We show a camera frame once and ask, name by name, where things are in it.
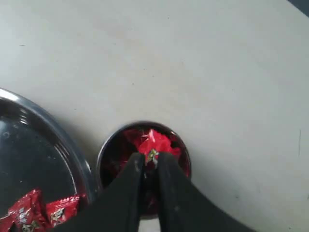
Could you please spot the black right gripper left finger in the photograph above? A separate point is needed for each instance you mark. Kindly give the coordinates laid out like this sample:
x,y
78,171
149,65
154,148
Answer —
x,y
118,207

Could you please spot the round stainless steel plate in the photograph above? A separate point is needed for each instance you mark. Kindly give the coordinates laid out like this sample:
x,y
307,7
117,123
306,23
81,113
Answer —
x,y
36,153

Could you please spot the red candy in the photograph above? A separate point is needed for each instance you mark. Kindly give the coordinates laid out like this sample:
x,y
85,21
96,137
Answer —
x,y
62,210
154,143
28,213

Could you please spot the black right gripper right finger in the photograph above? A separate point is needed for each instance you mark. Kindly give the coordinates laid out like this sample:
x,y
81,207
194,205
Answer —
x,y
183,208

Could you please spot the small stainless steel cup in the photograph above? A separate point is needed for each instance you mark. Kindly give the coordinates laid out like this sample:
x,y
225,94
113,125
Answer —
x,y
119,147

